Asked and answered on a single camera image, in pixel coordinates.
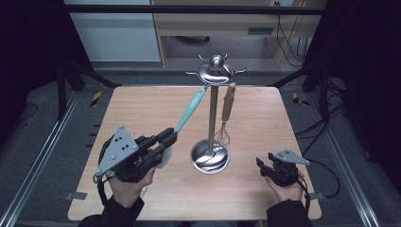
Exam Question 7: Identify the black metal stand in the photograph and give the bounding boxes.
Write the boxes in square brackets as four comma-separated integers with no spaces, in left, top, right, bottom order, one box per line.
[267,61,332,121]
[56,59,123,121]

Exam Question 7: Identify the steel utensil stand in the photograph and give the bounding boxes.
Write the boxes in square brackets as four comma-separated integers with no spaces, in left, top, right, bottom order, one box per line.
[184,53,248,176]

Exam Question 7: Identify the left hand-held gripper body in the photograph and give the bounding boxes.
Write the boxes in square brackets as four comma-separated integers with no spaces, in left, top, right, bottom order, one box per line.
[95,124,156,183]

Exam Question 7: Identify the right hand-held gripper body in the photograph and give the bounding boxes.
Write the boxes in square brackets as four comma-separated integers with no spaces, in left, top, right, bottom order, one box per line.
[268,148,311,187]

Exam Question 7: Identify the black cables under desk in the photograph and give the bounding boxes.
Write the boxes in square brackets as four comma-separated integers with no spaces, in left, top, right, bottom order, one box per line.
[275,13,312,68]

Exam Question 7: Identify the person's left hand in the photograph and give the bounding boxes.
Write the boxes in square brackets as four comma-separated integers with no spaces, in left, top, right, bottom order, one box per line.
[107,166,158,210]

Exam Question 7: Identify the person's right hand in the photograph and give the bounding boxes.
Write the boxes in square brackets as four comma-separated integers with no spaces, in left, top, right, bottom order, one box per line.
[264,175,305,204]

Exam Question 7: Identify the black and yellow tape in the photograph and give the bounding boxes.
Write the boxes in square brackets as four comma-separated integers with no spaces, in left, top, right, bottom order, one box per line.
[291,92,310,107]
[90,90,103,108]

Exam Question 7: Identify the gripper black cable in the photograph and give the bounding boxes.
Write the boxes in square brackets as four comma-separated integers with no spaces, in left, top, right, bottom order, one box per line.
[93,141,112,206]
[295,158,341,218]

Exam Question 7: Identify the aluminium floor rail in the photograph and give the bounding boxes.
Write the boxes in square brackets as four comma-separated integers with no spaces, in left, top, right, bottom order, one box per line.
[0,90,81,227]
[306,93,383,227]

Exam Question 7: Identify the white cabinet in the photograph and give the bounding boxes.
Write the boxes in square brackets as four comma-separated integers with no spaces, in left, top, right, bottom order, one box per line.
[63,0,162,62]

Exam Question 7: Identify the black floor cables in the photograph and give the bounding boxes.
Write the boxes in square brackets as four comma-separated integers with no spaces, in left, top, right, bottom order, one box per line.
[294,102,347,154]

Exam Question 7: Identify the grey tape strip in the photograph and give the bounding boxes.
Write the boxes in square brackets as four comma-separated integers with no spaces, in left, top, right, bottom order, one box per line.
[63,191,88,201]
[307,191,326,201]

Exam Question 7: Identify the wooden handled wire whisk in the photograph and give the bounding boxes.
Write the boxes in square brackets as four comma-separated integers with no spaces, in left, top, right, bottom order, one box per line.
[213,81,237,148]

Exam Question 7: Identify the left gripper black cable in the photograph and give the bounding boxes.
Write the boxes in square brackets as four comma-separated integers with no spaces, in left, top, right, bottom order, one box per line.
[93,141,112,206]

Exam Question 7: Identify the black horizontal frame bar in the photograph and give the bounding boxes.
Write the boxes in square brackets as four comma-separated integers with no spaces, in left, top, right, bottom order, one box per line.
[61,4,330,16]

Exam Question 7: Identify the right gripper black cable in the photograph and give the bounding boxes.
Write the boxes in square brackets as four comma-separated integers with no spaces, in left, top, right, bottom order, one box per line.
[295,158,341,218]

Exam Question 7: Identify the teal handled white spatula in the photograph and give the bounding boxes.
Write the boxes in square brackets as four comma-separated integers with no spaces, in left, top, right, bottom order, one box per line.
[156,87,206,170]

